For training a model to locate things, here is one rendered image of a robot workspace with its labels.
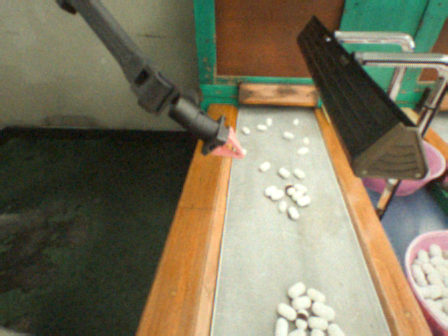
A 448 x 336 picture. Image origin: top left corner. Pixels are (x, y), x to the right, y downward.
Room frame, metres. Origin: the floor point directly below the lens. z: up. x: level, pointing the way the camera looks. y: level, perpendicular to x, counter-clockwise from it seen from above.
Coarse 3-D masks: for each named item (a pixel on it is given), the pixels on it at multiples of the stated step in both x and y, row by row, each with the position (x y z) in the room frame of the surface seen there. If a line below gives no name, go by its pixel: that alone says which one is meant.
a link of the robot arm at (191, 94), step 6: (162, 72) 0.57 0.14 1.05; (162, 78) 0.55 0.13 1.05; (168, 78) 0.56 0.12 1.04; (168, 84) 0.55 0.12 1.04; (174, 84) 0.55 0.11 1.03; (174, 90) 0.58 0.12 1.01; (180, 90) 0.62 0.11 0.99; (186, 90) 0.64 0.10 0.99; (192, 90) 0.65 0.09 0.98; (174, 96) 0.55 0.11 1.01; (186, 96) 0.60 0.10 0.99; (192, 96) 0.61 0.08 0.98; (138, 102) 0.55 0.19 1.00; (168, 102) 0.55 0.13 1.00; (192, 102) 0.60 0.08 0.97; (198, 102) 0.65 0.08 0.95; (144, 108) 0.54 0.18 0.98; (162, 108) 0.54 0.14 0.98; (156, 114) 0.54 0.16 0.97
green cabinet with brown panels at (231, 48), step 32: (224, 0) 1.06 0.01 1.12; (256, 0) 1.05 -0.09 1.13; (288, 0) 1.04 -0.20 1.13; (320, 0) 1.03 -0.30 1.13; (352, 0) 1.01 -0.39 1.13; (384, 0) 1.01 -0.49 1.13; (416, 0) 1.00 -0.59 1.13; (224, 32) 1.06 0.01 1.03; (256, 32) 1.05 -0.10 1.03; (288, 32) 1.04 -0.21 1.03; (416, 32) 0.99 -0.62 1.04; (224, 64) 1.06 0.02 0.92; (256, 64) 1.05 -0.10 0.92; (288, 64) 1.04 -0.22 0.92
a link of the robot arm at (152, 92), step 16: (64, 0) 0.76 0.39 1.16; (80, 0) 0.72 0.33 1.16; (96, 0) 0.74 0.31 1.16; (96, 16) 0.68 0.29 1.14; (112, 16) 0.73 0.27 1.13; (96, 32) 0.67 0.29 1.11; (112, 32) 0.65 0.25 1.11; (112, 48) 0.63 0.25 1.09; (128, 48) 0.61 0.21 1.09; (128, 64) 0.59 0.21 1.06; (144, 64) 0.57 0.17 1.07; (128, 80) 0.57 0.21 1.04; (144, 80) 0.58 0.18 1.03; (160, 80) 0.54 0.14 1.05; (144, 96) 0.54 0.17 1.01; (160, 96) 0.54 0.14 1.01
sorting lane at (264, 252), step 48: (240, 144) 0.77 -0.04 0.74; (288, 144) 0.77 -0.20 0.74; (240, 192) 0.54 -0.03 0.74; (336, 192) 0.54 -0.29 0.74; (240, 240) 0.38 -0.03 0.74; (288, 240) 0.39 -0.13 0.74; (336, 240) 0.39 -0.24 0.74; (240, 288) 0.27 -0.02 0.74; (288, 288) 0.28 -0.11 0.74; (336, 288) 0.28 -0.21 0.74
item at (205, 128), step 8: (200, 112) 0.56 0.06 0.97; (200, 120) 0.54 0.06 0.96; (208, 120) 0.54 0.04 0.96; (224, 120) 0.59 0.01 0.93; (192, 128) 0.53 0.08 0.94; (200, 128) 0.53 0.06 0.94; (208, 128) 0.53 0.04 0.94; (216, 128) 0.54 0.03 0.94; (200, 136) 0.53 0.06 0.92; (208, 136) 0.53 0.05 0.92; (216, 136) 0.51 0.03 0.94; (208, 144) 0.51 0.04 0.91; (216, 144) 0.50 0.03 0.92; (208, 152) 0.50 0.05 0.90
